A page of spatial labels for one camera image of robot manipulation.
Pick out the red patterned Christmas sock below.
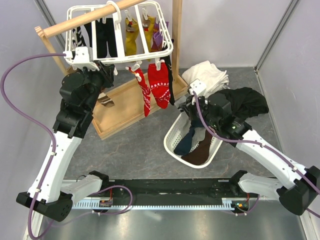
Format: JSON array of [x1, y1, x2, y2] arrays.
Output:
[[147, 62, 171, 109]]

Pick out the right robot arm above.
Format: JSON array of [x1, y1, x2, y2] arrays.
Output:
[[178, 87, 320, 216]]

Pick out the brown sock in basket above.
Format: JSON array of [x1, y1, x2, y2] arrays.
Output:
[[181, 130, 212, 166]]

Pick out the white perforated laundry basket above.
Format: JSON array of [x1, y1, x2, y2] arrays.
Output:
[[163, 113, 222, 169]]

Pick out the black sock white stripes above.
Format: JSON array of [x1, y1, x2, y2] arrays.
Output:
[[72, 23, 93, 47]]

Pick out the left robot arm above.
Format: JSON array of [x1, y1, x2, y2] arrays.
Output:
[[16, 61, 115, 222]]

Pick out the brown striped sock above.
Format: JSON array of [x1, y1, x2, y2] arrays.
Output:
[[97, 88, 115, 108]]

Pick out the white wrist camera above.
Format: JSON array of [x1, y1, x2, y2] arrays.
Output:
[[188, 78, 207, 97], [71, 46, 99, 71]]

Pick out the purple striped sock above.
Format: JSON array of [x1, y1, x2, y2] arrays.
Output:
[[150, 22, 164, 53]]

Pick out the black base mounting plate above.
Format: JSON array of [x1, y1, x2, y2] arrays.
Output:
[[99, 178, 258, 213]]

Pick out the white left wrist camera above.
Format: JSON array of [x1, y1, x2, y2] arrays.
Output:
[[71, 46, 99, 71]]

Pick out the grey sock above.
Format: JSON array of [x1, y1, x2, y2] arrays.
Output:
[[189, 127, 206, 153]]

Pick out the white plastic clip hanger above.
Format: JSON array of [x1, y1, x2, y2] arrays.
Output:
[[63, 0, 174, 71]]

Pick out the aluminium rail frame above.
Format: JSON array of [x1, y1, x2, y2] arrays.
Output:
[[32, 178, 313, 240]]

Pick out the crumpled black cloth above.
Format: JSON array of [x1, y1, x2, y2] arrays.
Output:
[[217, 87, 269, 121]]

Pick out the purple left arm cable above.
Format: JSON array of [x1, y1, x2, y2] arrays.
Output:
[[0, 52, 67, 240]]

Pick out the yellow reindeer sock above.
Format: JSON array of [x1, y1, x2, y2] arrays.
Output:
[[124, 15, 156, 56]]

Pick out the folded white towel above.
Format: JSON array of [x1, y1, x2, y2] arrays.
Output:
[[181, 60, 229, 98]]

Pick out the plain black sock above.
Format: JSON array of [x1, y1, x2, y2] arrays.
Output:
[[95, 18, 118, 59]]

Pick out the navy blue sock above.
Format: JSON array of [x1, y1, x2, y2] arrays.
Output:
[[173, 126, 195, 156]]

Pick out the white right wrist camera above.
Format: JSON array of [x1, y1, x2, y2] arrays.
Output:
[[188, 78, 207, 97]]

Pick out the wooden drying rack stand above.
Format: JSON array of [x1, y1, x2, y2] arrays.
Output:
[[35, 0, 187, 139]]

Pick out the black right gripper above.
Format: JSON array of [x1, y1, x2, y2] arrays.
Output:
[[179, 91, 220, 128]]

